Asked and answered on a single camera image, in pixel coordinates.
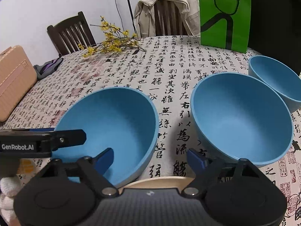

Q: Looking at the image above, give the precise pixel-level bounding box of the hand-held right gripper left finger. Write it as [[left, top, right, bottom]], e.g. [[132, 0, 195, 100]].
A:
[[35, 147, 119, 198]]

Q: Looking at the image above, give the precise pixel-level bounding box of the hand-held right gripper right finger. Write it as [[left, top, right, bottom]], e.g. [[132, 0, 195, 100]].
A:
[[183, 148, 268, 198]]

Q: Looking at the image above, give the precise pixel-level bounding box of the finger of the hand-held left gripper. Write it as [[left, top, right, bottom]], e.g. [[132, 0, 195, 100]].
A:
[[39, 129, 87, 151], [0, 128, 55, 134]]

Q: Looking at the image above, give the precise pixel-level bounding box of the blue bowl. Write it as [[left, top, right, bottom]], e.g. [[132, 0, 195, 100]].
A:
[[249, 56, 301, 113], [53, 87, 159, 187], [190, 73, 293, 168]]

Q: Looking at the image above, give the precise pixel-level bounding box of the cream plate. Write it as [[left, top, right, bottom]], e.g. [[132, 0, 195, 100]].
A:
[[118, 176, 197, 190]]

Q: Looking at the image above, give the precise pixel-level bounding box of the person's left hand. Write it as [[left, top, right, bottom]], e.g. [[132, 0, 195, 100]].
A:
[[0, 176, 23, 217]]

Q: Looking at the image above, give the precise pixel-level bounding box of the peach hard case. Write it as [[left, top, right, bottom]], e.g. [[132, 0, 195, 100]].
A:
[[0, 46, 37, 122]]

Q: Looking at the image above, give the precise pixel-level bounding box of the purple grey cloth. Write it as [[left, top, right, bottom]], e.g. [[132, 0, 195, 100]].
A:
[[33, 58, 64, 80]]

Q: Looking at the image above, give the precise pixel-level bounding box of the yellow flower branch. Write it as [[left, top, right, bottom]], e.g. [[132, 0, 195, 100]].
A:
[[78, 16, 147, 58]]

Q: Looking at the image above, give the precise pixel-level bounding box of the dark wooden chair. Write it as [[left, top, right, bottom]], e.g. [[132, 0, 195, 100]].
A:
[[47, 11, 97, 56]]

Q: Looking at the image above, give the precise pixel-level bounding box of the green paper bag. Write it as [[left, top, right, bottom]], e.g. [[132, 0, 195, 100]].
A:
[[197, 0, 252, 54]]

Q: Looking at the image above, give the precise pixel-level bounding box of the beige jacket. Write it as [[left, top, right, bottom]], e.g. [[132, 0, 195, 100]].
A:
[[134, 0, 200, 38]]

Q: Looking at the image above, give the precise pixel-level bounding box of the wooden chair under jacket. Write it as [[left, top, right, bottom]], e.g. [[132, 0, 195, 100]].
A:
[[154, 0, 189, 36]]

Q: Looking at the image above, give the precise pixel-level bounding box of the studio light on stand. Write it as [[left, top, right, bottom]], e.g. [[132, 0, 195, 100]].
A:
[[122, 0, 137, 34]]

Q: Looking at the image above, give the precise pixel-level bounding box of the black paper bag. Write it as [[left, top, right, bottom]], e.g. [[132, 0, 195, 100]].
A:
[[247, 0, 301, 74]]

